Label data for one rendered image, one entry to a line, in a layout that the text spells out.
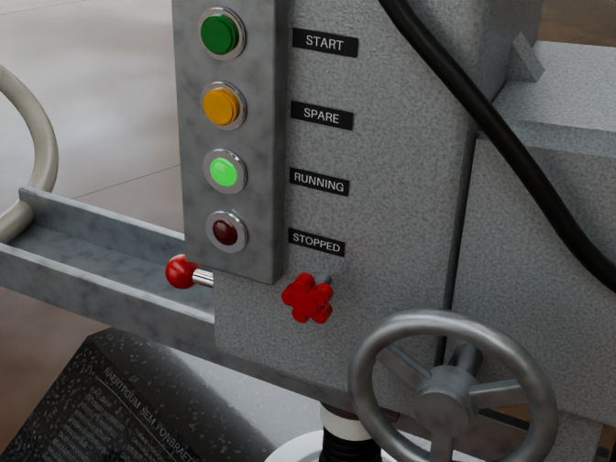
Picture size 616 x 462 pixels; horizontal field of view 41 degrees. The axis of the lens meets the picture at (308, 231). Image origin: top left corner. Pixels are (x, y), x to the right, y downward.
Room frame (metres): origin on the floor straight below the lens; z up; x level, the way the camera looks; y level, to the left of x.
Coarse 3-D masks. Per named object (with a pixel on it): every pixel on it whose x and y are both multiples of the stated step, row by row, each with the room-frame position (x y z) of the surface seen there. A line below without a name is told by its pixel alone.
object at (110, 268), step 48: (48, 192) 0.85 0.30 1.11; (48, 240) 0.81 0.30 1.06; (96, 240) 0.81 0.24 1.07; (144, 240) 0.78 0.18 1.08; (48, 288) 0.70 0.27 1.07; (96, 288) 0.67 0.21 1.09; (144, 288) 0.73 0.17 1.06; (192, 288) 0.73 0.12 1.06; (144, 336) 0.65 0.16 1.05; (192, 336) 0.63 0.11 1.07; (288, 384) 0.59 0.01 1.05; (480, 432) 0.52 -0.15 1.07
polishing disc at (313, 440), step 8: (312, 432) 0.72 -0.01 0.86; (320, 432) 0.72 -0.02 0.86; (296, 440) 0.71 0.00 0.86; (304, 440) 0.71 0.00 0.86; (312, 440) 0.71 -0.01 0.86; (320, 440) 0.71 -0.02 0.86; (280, 448) 0.69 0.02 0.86; (288, 448) 0.69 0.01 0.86; (296, 448) 0.69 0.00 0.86; (304, 448) 0.70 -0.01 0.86; (312, 448) 0.70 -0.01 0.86; (320, 448) 0.70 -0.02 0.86; (272, 456) 0.68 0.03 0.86; (280, 456) 0.68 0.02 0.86; (288, 456) 0.68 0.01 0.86; (296, 456) 0.68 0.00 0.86; (304, 456) 0.68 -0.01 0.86; (312, 456) 0.68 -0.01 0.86; (384, 456) 0.69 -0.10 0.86
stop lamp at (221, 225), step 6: (216, 222) 0.54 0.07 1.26; (222, 222) 0.53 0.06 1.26; (228, 222) 0.53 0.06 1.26; (216, 228) 0.53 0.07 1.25; (222, 228) 0.53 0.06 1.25; (228, 228) 0.53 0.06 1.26; (234, 228) 0.53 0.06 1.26; (216, 234) 0.53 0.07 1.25; (222, 234) 0.53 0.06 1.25; (228, 234) 0.53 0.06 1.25; (234, 234) 0.53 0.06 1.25; (222, 240) 0.53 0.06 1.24; (228, 240) 0.53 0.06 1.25; (234, 240) 0.53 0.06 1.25
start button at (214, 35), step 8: (216, 16) 0.53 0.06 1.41; (224, 16) 0.53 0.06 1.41; (208, 24) 0.53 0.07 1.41; (216, 24) 0.53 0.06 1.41; (224, 24) 0.53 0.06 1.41; (232, 24) 0.53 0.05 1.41; (208, 32) 0.53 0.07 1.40; (216, 32) 0.53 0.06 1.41; (224, 32) 0.53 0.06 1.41; (232, 32) 0.53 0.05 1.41; (208, 40) 0.53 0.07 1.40; (216, 40) 0.53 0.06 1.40; (224, 40) 0.53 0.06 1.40; (232, 40) 0.53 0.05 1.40; (208, 48) 0.53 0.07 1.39; (216, 48) 0.53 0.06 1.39; (224, 48) 0.53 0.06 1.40; (232, 48) 0.53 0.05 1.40
